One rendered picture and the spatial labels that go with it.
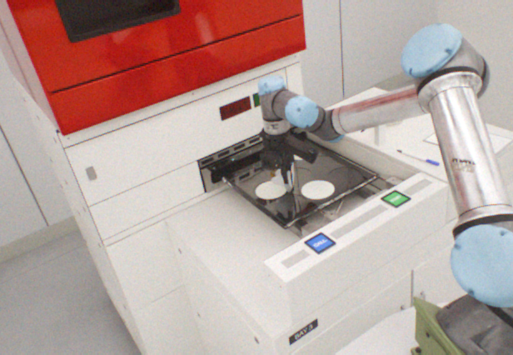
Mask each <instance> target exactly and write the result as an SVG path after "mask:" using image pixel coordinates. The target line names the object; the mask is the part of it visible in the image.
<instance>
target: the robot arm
mask: <svg viewBox="0 0 513 355"><path fill-rule="evenodd" d="M401 68H402V69H403V71H404V73H405V75H407V76H408V77H410V78H411V79H412V80H413V83H414V85H410V86H408V87H403V88H400V89H397V90H394V91H391V92H385V93H382V94H379V95H375V96H373V97H368V98H367V99H365V100H361V101H359V102H354V103H351V104H347V105H345V106H342V107H337V108H334V109H331V110H325V109H324V108H322V107H320V106H318V105H316V103H315V102H313V101H312V100H311V99H310V98H308V97H304V96H301V95H299V94H296V93H294V92H291V91H289V90H287V89H286V84H285V80H284V78H283V77H280V76H269V77H264V78H263V79H261V80H260V81H259V83H258V92H259V94H258V96H259V98H260V104H261V115H262V120H263V126H264V128H263V129H262V130H261V132H259V136H260V138H262V142H263V149H262V150H261V153H260V157H261V167H262V169H268V170H272V171H275V170H276V169H278V170H277V171H276V177H273V178H272V179H271V181H272V182H273V183H274V184H276V185H280V186H283V187H285V188H286V190H287V191H288V192H289V193H290V192H291V190H292V188H293V185H294V177H295V157H294V155H296V156H298V157H299V158H301V159H303V160H305V161H307V162H309V163H311V164H313V163H314V162H315V161H316V160H317V158H318V155H319V150H317V149H315V148H313V147H311V146H310V145H308V144H306V143H304V142H302V141H300V140H298V139H297V138H295V137H293V136H291V135H290V123H291V124H292V125H294V126H296V127H299V128H301V129H303V130H305V131H307V132H309V133H311V134H313V135H315V136H317V137H319V138H320V139H321V140H323V141H326V142H329V143H338V142H339V141H340V140H341V139H343V138H344V137H345V135H346V134H348V133H354V132H358V131H361V130H365V129H368V128H375V127H379V126H382V125H386V124H389V123H396V122H397V121H400V120H404V119H407V118H414V117H418V116H421V115H425V114H428V113H429V114H430V115H431V120H432V123H433V127H434V130H435V133H436V139H437V142H438V147H439V149H440V153H441V159H442V162H443V165H444V169H445V172H446V178H447V181H449V184H450V188H451V194H452V197H453V200H454V204H455V207H456V213H457V216H458V221H457V222H456V224H455V226H454V227H453V228H452V233H453V238H454V242H455V244H454V247H453V248H452V249H451V255H450V265H451V271H452V274H453V276H454V278H455V280H456V282H457V283H459V284H460V286H461V288H462V289H463V290H464V291H465V292H466V293H467V294H466V295H465V296H463V297H460V298H458V299H456V300H455V301H454V302H450V303H448V304H446V305H445V306H444V307H443V308H442V309H441V310H440V311H439V312H438V313H437V314H436V320H437V322H438V323H439V325H440V326H441V327H442V328H443V330H444V331H445V332H446V335H447V336H448V337H449V339H450V340H451V341H452V342H453V343H454V344H455V345H456V346H457V347H458V348H460V349H461V350H462V351H463V352H464V353H465V354H466V355H513V207H512V204H511V200H510V197H509V194H508V192H507V189H506V184H505V181H504V178H503V176H502V173H501V171H500V168H499V165H498V162H497V160H496V155H495V152H494V148H493V146H492V143H491V139H490V136H489V133H488V130H487V127H486V123H485V120H484V118H483V115H482V111H481V107H480V104H479V102H478V100H479V99H480V98H481V97H482V96H483V93H484V92H485V90H486V88H487V86H488V83H490V78H491V73H490V69H489V66H488V64H487V62H486V60H485V59H484V58H483V57H482V56H481V55H479V53H478V52H477V51H476V50H475V49H474V48H473V47H472V46H471V45H470V44H469V42H468V41H467V40H466V39H465V38H464V37H463V36H462V34H461V32H460V31H459V30H458V29H456V28H454V27H453V26H452V25H450V24H449V23H444V22H436V23H433V24H431V25H429V26H427V27H424V28H422V29H421V30H420V31H419V32H417V33H416V34H415V35H414V36H413V37H411V38H410V39H409V40H408V42H407V45H405V46H404V48H403V51H402V53H401ZM263 151H264V152H263ZM262 159H263V163H264V165H263V163H262Z"/></svg>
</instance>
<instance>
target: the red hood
mask: <svg viewBox="0 0 513 355"><path fill-rule="evenodd" d="M0 49H1V51H2V55H3V56H4V58H6V61H7V64H8V66H9V69H10V71H11V73H12V75H13V76H14V77H15V78H16V79H17V80H18V81H19V83H20V84H22V86H23V87H24V88H25V89H26V91H27V92H28V93H29V95H30V96H31V97H32V100H33V101H34V102H35V103H36V104H37V105H38V107H39V108H41V109H42V111H43V112H44V113H45V114H46V116H47V117H48V118H49V120H50V121H51V122H52V124H53V125H54V126H55V128H56V129H57V130H58V131H59V132H60V133H61V134H62V135H63V136H66V135H68V134H70V133H74V132H77V131H80V130H82V129H84V128H89V127H91V126H93V125H97V124H99V123H103V122H106V121H108V120H111V119H113V118H117V117H120V116H121V115H124V114H127V113H131V112H133V111H136V110H138V109H141V108H144V107H147V106H151V105H155V104H158V103H162V102H164V101H166V100H169V99H172V98H175V97H178V96H181V95H183V94H185V93H189V92H192V91H194V90H197V89H199V88H203V87H205V86H208V85H211V84H213V83H217V82H220V81H222V80H224V79H227V78H231V77H233V76H236V75H238V74H241V73H244V72H247V71H250V70H252V69H254V68H258V67H261V66H264V65H266V64H268V63H273V62H275V60H277V59H280V58H283V57H286V56H289V55H292V54H294V53H298V52H300V51H303V50H305V49H306V34H305V24H304V14H303V4H302V0H0Z"/></svg>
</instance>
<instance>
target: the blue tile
mask: <svg viewBox="0 0 513 355"><path fill-rule="evenodd" d="M308 244H310V245H311V246H312V247H313V248H315V249H316V250H317V251H318V252H320V251H321V250H322V249H324V248H326V247H328V246H330V245H331V244H333V242H331V241H329V240H328V239H327V238H325V237H324V236H322V235H320V236H318V237H316V238H314V239H312V240H311V241H310V242H308Z"/></svg>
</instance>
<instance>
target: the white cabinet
mask: <svg viewBox="0 0 513 355"><path fill-rule="evenodd" d="M506 189H507V192H508V194H509V197H510V200H511V204H512V207H513V181H511V182H509V183H508V184H506ZM457 221H458V216H456V217H454V218H453V219H451V220H450V221H449V222H447V223H446V224H445V226H444V227H442V228H440V229H439V230H437V231H436V232H434V233H432V234H431V235H430V236H429V237H427V238H425V239H424V240H422V241H421V242H419V243H417V244H416V245H415V246H414V247H412V248H410V249H409V250H407V251H406V252H404V253H402V254H401V255H400V256H398V257H396V258H395V259H393V260H392V261H390V262H389V263H387V264H385V265H384V266H382V267H380V268H379V269H377V270H376V271H375V272H373V273H372V274H370V275H369V276H367V277H365V278H363V279H362V280H360V282H358V283H356V284H355V285H353V286H352V287H350V288H348V289H347V290H346V291H345V292H343V293H341V294H340V295H338V296H337V297H335V298H333V299H332V300H331V301H330V302H328V303H326V304H324V305H323V306H321V307H319V308H318V310H316V311H315V312H314V313H312V314H311V315H309V316H308V317H306V318H304V319H303V320H301V321H300V322H299V323H297V324H296V325H294V326H293V327H291V328H289V329H288V330H286V331H285V332H283V333H282V334H280V335H279V336H277V337H275V338H274V339H272V340H271V339H270V338H269V337H268V336H267V335H266V333H265V332H264V331H263V330H262V329H261V328H260V327H259V325H258V324H257V323H256V322H255V321H254V320H253V319H252V318H251V315H250V314H249V313H248V312H247V311H246V310H245V309H244V308H243V306H242V305H241V304H240V303H239V302H238V301H237V300H236V299H235V298H234V297H233V296H232V295H231V294H230V293H229V292H228V291H227V289H226V288H225V287H224V286H223V285H222V284H221V283H220V282H219V280H218V279H217V278H216V277H215V276H214V275H213V274H212V273H211V271H210V270H209V269H208V268H207V267H206V266H205V265H204V264H203V262H202V261H201V260H200V259H199V258H198V257H197V256H196V255H195V253H194V252H193V251H192V250H191V249H190V248H189V247H188V246H187V245H186V244H185V243H184V242H183V241H182V240H181V239H180V238H179V236H178V235H177V234H176V233H175V232H174V231H173V230H172V229H171V227H170V226H169V225H168V224H167V223H166V225H167V229H168V232H169V235H170V238H171V240H172V246H173V248H174V251H175V254H176V257H177V261H178V265H179V268H180V270H181V273H182V278H183V281H184V283H185V287H186V290H187V294H188V297H189V300H190V304H191V306H192V314H193V317H194V319H195V323H196V325H197V330H198V333H199V336H200V339H201V341H202V346H203V350H204V353H205V355H335V354H336V353H338V352H340V351H341V350H342V349H343V348H345V347H346V346H348V345H349V344H350V343H352V342H354V340H355V339H357V338H358V337H360V335H362V334H363V333H365V332H366V331H368V330H369V329H371V328H372V327H374V326H375V325H377V324H378V323H379V322H380V321H382V320H383V319H385V318H386V317H388V316H390V315H392V314H394V313H398V312H400V311H402V310H405V309H407V308H411V307H414V306H413V304H412V303H413V302H414V299H413V297H414V296H415V297H417V298H421V299H424V300H426V301H427V302H430V303H433V304H439V303H448V302H454V301H455V300H456V299H458V298H461V297H463V296H465V295H466V294H467V293H466V292H465V291H464V290H463V289H462V288H461V286H460V284H459V283H457V282H456V280H455V278H454V276H453V274H452V271H451V265H450V255H451V249H452V248H453V247H454V244H455V242H454V238H453V233H452V228H453V227H454V226H455V224H456V222H457Z"/></svg>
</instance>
